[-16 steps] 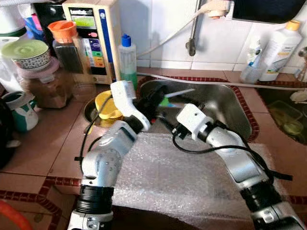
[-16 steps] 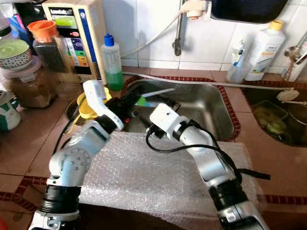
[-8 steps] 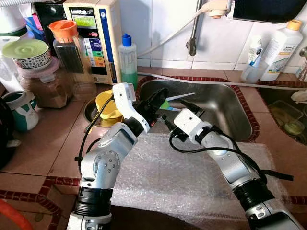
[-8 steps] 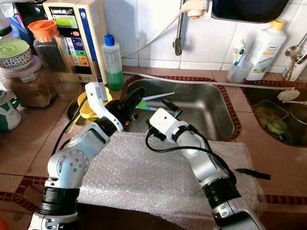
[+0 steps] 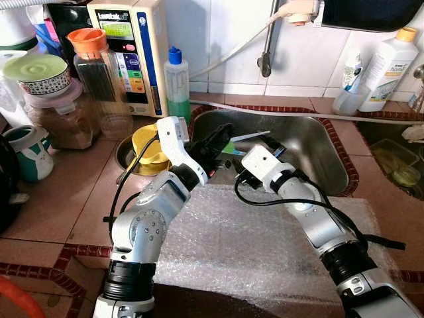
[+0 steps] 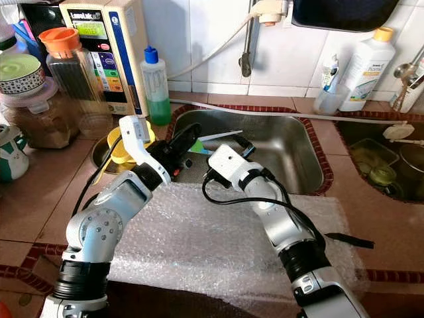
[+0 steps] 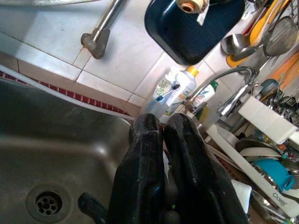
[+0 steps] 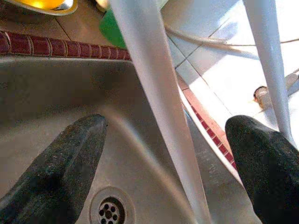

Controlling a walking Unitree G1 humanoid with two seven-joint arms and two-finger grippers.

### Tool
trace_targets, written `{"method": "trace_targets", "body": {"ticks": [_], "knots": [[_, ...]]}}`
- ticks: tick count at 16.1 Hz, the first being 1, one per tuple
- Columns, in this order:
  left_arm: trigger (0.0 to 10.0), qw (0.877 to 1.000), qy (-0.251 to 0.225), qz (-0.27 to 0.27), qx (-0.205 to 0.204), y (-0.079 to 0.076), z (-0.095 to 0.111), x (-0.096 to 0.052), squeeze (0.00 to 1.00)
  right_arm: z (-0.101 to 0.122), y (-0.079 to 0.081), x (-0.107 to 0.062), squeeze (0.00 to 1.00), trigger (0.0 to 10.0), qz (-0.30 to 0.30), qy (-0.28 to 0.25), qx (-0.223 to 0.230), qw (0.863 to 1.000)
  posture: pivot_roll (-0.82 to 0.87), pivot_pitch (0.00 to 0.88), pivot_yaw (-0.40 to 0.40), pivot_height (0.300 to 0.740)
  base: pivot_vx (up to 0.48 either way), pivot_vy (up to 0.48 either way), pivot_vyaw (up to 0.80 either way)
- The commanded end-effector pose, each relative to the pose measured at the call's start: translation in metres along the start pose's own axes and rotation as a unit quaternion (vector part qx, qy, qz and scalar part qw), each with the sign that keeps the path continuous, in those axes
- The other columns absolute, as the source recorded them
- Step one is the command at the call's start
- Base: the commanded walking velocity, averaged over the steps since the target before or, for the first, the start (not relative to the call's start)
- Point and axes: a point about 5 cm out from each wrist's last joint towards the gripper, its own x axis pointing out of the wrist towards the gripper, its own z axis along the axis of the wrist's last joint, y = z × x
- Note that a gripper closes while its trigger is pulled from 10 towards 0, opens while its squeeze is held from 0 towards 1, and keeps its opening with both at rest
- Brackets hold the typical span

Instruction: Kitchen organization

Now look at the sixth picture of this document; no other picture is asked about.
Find glass jar orange lid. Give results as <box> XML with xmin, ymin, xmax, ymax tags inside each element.
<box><xmin>38</xmin><ymin>28</ymin><xmax>113</xmax><ymax>140</ymax></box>

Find cream tap head orange ring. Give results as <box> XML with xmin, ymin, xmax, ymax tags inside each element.
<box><xmin>252</xmin><ymin>0</ymin><xmax>293</xmax><ymax>27</ymax></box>

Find chrome tap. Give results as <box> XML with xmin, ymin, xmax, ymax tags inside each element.
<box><xmin>393</xmin><ymin>45</ymin><xmax>424</xmax><ymax>112</ymax></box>

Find green and white mug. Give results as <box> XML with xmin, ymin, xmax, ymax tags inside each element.
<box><xmin>0</xmin><ymin>125</ymin><xmax>31</xmax><ymax>184</ymax></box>

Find thin white pipe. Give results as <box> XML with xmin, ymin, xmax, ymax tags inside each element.
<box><xmin>169</xmin><ymin>97</ymin><xmax>409</xmax><ymax>128</ymax></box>

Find black strap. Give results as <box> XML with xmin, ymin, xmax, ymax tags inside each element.
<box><xmin>325</xmin><ymin>232</ymin><xmax>376</xmax><ymax>251</ymax></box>

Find white flexible hose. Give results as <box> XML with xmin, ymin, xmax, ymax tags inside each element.
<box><xmin>168</xmin><ymin>12</ymin><xmax>267</xmax><ymax>80</ymax></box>

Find white blue tube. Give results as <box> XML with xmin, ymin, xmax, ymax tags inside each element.
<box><xmin>321</xmin><ymin>53</ymin><xmax>343</xmax><ymax>93</ymax></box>

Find black rounded basin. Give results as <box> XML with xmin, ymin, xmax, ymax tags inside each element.
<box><xmin>291</xmin><ymin>0</ymin><xmax>402</xmax><ymax>34</ymax></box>

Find white plastic ladle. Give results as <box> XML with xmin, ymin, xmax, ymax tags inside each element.
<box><xmin>382</xmin><ymin>123</ymin><xmax>424</xmax><ymax>146</ymax></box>

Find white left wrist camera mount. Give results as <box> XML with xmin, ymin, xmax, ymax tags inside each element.
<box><xmin>118</xmin><ymin>115</ymin><xmax>171</xmax><ymax>185</ymax></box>

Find clear plastic cup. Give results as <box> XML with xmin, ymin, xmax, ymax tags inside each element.
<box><xmin>313</xmin><ymin>83</ymin><xmax>352</xmax><ymax>117</ymax></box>

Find jar pink lid brown contents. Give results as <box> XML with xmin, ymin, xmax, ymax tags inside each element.
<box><xmin>1</xmin><ymin>79</ymin><xmax>81</xmax><ymax>150</ymax></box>

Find stainless steel sink basin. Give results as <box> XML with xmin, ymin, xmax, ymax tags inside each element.
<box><xmin>170</xmin><ymin>107</ymin><xmax>332</xmax><ymax>196</ymax></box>
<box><xmin>338</xmin><ymin>119</ymin><xmax>424</xmax><ymax>203</ymax></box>

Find patterned bowl green lid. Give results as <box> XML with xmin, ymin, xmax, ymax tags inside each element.
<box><xmin>0</xmin><ymin>53</ymin><xmax>46</xmax><ymax>97</ymax></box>

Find green handled utensil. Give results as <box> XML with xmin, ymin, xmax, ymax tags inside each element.
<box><xmin>189</xmin><ymin>131</ymin><xmax>244</xmax><ymax>155</ymax></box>

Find shallow steel bowl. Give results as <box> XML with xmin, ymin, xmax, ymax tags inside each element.
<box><xmin>91</xmin><ymin>125</ymin><xmax>141</xmax><ymax>176</ymax></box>

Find clear bubble wrap sheet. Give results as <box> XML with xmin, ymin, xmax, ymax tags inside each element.
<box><xmin>109</xmin><ymin>182</ymin><xmax>370</xmax><ymax>307</ymax></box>

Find clear plastic tub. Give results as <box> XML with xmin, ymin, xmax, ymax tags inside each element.
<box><xmin>348</xmin><ymin>137</ymin><xmax>403</xmax><ymax>187</ymax></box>

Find white bottle yellow cap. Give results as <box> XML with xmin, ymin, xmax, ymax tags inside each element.
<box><xmin>338</xmin><ymin>26</ymin><xmax>397</xmax><ymax>113</ymax></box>

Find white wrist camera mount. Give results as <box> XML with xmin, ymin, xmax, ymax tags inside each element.
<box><xmin>207</xmin><ymin>144</ymin><xmax>256</xmax><ymax>193</ymax></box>
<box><xmin>118</xmin><ymin>115</ymin><xmax>171</xmax><ymax>185</ymax></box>

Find white jar green band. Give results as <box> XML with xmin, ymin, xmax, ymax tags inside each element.
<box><xmin>0</xmin><ymin>5</ymin><xmax>19</xmax><ymax>52</ymax></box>

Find green soap bottle blue cap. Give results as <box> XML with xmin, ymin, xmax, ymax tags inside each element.
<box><xmin>140</xmin><ymin>46</ymin><xmax>172</xmax><ymax>127</ymax></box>

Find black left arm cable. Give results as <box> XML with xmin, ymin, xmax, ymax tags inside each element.
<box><xmin>72</xmin><ymin>132</ymin><xmax>127</xmax><ymax>234</ymax></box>

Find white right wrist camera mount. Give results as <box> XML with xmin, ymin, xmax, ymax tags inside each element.
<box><xmin>207</xmin><ymin>144</ymin><xmax>256</xmax><ymax>193</ymax></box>

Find small green cup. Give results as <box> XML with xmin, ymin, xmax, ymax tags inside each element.
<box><xmin>368</xmin><ymin>166</ymin><xmax>399</xmax><ymax>189</ymax></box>

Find cream water ionizer appliance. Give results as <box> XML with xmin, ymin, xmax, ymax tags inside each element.
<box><xmin>58</xmin><ymin>0</ymin><xmax>148</xmax><ymax>117</ymax></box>

